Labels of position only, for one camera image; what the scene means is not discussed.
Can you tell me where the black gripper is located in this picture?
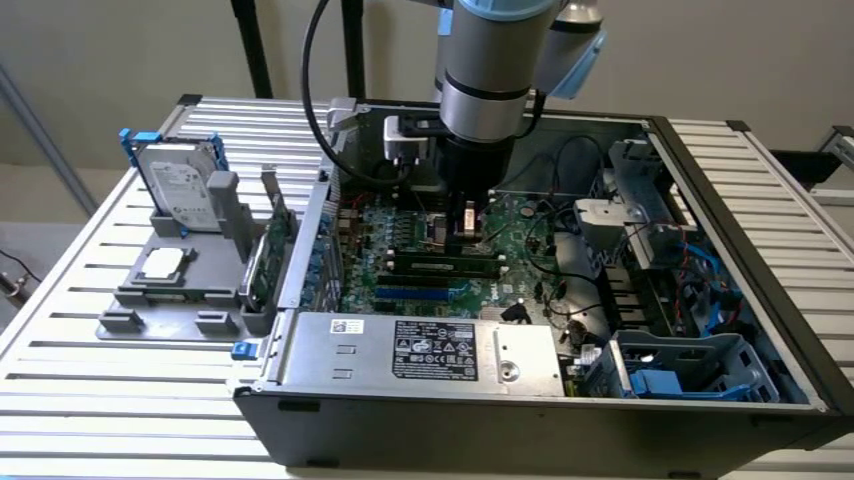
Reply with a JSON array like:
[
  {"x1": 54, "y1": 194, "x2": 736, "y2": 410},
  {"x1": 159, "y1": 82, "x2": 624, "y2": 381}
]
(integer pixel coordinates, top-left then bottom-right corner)
[{"x1": 436, "y1": 133, "x2": 516, "y2": 211}]

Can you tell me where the blue expansion slot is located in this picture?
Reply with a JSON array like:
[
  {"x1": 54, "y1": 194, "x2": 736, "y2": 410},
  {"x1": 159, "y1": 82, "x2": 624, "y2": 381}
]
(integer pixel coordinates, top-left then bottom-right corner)
[{"x1": 373, "y1": 284, "x2": 449, "y2": 302}]

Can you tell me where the silver hard disk drive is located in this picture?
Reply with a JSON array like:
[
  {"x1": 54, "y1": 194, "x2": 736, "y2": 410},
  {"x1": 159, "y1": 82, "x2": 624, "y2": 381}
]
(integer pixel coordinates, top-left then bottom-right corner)
[{"x1": 137, "y1": 144, "x2": 223, "y2": 234}]

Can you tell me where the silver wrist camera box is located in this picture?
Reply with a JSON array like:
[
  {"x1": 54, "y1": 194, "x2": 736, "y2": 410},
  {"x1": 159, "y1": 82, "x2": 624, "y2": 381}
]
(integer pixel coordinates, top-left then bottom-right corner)
[{"x1": 381, "y1": 114, "x2": 443, "y2": 168}]

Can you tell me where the green Dell motherboard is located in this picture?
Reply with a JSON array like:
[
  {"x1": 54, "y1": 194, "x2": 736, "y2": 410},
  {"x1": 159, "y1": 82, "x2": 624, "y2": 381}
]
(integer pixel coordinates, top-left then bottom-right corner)
[{"x1": 331, "y1": 188, "x2": 588, "y2": 327}]

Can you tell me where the green graphics card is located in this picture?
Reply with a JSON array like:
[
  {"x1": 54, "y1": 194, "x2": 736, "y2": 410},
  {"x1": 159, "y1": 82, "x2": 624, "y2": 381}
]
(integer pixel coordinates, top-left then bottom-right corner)
[{"x1": 239, "y1": 162, "x2": 299, "y2": 312}]

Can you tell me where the blue disk carrier frame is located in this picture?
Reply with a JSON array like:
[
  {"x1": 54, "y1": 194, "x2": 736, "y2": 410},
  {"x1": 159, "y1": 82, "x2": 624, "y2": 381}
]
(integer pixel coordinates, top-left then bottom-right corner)
[{"x1": 117, "y1": 127, "x2": 231, "y2": 181}]

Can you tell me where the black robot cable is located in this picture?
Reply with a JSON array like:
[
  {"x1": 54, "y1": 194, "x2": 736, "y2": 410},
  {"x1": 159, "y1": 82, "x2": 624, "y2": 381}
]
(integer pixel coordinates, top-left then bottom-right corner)
[{"x1": 300, "y1": 0, "x2": 408, "y2": 189}]

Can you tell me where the black installed RAM stick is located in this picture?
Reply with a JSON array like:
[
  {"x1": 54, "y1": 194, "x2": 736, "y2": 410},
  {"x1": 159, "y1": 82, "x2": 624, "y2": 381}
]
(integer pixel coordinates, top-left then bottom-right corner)
[{"x1": 387, "y1": 253, "x2": 503, "y2": 277}]

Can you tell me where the grey metal drive cage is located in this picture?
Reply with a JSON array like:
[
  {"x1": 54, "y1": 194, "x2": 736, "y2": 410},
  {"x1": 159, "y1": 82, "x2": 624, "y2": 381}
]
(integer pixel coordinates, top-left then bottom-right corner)
[{"x1": 572, "y1": 137, "x2": 700, "y2": 271}]

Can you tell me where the silver power supply unit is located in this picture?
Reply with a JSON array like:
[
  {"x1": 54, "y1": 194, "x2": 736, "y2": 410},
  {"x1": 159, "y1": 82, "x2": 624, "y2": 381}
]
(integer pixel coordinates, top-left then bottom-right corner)
[{"x1": 277, "y1": 311, "x2": 568, "y2": 399}]

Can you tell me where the blue SATA wire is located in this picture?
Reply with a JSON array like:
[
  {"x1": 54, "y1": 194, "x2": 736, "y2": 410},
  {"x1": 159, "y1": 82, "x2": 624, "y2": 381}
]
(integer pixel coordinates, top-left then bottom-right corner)
[{"x1": 672, "y1": 237, "x2": 751, "y2": 341}]

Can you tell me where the grey disk bay blue latch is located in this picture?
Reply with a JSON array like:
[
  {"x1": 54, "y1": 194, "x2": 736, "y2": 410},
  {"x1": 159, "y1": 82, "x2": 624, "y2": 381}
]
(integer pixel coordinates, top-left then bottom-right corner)
[{"x1": 604, "y1": 328, "x2": 783, "y2": 402}]

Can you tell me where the black tripod pole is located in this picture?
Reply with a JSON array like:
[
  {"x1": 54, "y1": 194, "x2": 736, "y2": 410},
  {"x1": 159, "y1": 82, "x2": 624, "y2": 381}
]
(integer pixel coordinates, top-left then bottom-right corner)
[
  {"x1": 339, "y1": 0, "x2": 367, "y2": 101},
  {"x1": 229, "y1": 0, "x2": 275, "y2": 99}
]

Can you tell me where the silver CPU chip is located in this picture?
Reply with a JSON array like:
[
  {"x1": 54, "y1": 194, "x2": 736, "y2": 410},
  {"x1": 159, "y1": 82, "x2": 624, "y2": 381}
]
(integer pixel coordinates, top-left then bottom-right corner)
[{"x1": 137, "y1": 247, "x2": 188, "y2": 279}]

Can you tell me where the grey parts rack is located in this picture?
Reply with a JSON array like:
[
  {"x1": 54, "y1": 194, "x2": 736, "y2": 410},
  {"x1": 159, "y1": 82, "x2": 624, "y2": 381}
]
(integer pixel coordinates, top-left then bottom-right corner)
[{"x1": 94, "y1": 171, "x2": 296, "y2": 342}]

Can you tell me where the black open PC case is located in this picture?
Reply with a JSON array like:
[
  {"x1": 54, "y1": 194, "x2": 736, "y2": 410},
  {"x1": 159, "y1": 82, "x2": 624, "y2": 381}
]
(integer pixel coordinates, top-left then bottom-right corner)
[{"x1": 224, "y1": 97, "x2": 854, "y2": 480}]

